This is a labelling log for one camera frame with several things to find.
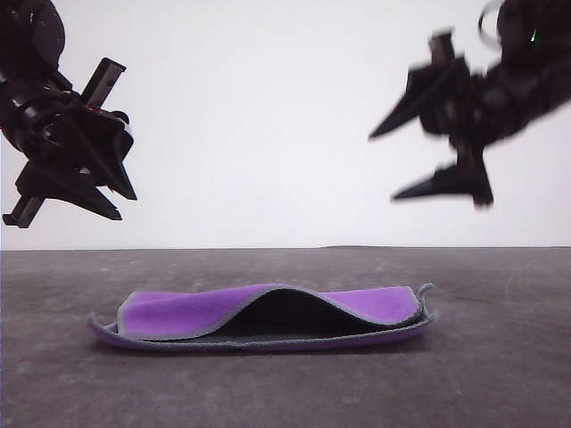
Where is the purple towel with grey hem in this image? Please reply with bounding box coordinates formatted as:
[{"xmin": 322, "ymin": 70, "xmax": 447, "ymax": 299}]
[{"xmin": 87, "ymin": 281, "xmax": 435, "ymax": 354}]

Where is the grey table cloth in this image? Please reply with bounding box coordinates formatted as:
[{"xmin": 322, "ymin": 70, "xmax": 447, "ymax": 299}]
[{"xmin": 0, "ymin": 245, "xmax": 571, "ymax": 428}]

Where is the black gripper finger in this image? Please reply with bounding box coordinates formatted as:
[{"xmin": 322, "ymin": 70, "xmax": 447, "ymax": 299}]
[
  {"xmin": 20, "ymin": 160, "xmax": 123, "ymax": 221},
  {"xmin": 390, "ymin": 160, "xmax": 474, "ymax": 202},
  {"xmin": 368, "ymin": 63, "xmax": 448, "ymax": 142},
  {"xmin": 78, "ymin": 128, "xmax": 138, "ymax": 201}
]

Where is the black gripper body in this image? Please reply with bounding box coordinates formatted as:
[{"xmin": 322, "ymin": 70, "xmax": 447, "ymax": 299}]
[
  {"xmin": 0, "ymin": 57, "xmax": 126, "ymax": 229},
  {"xmin": 418, "ymin": 30, "xmax": 536, "ymax": 209}
]

